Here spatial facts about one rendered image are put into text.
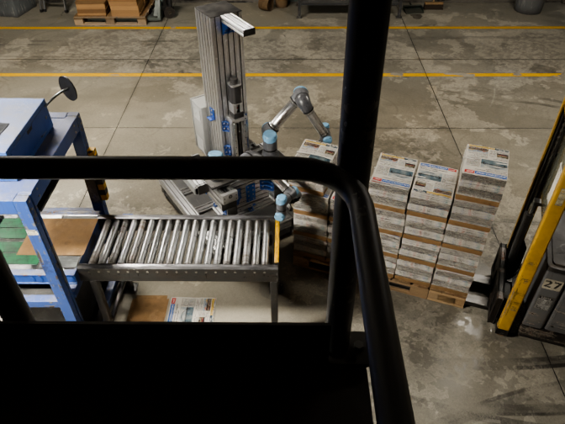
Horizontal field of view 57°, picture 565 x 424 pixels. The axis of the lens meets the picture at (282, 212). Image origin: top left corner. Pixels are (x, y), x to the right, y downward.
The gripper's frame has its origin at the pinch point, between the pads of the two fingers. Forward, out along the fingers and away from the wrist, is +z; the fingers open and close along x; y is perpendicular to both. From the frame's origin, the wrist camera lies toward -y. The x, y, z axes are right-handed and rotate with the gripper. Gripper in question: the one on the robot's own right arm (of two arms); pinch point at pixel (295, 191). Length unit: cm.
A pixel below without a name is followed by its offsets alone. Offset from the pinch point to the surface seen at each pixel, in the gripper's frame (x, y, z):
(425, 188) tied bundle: -93, 22, 11
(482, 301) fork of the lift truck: -156, -76, 11
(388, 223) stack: -73, -13, 5
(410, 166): -79, 22, 33
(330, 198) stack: -25.7, -7.3, 10.8
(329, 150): -16.3, 22.0, 31.4
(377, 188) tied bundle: -61, 16, 4
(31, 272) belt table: 137, -6, -134
